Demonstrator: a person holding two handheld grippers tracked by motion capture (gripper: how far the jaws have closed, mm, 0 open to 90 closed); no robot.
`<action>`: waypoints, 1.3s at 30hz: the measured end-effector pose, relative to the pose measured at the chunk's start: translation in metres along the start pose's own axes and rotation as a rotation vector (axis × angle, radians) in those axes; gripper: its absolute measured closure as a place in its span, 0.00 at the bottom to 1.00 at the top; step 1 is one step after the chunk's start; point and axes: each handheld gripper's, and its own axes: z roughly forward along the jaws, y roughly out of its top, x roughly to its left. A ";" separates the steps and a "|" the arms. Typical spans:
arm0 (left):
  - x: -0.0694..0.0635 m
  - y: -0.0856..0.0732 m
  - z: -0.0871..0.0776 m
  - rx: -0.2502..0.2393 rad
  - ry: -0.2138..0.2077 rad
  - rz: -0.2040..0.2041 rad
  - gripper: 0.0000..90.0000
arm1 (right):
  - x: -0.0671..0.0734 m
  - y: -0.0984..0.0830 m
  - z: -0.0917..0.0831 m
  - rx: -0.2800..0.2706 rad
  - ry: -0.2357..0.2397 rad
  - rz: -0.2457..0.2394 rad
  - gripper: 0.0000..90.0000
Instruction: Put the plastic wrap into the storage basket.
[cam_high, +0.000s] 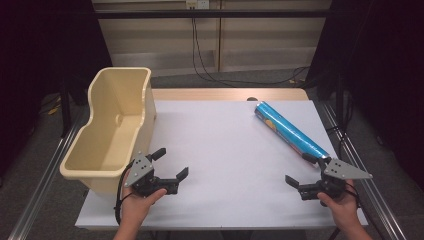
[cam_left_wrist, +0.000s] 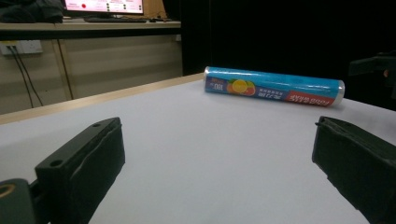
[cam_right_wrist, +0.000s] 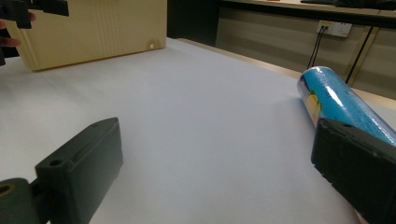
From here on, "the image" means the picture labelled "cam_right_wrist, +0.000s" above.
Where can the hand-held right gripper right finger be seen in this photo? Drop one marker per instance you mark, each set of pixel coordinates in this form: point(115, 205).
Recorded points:
point(358, 161)

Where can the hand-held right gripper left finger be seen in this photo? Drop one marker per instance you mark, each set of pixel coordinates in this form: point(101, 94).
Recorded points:
point(84, 158)

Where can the blue plastic-wrapped roll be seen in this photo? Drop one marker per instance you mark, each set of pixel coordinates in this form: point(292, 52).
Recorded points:
point(339, 96)

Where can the beige desk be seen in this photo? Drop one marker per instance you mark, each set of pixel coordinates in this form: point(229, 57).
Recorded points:
point(311, 7)

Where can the white wall socket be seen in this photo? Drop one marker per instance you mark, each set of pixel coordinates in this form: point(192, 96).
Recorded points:
point(334, 28)

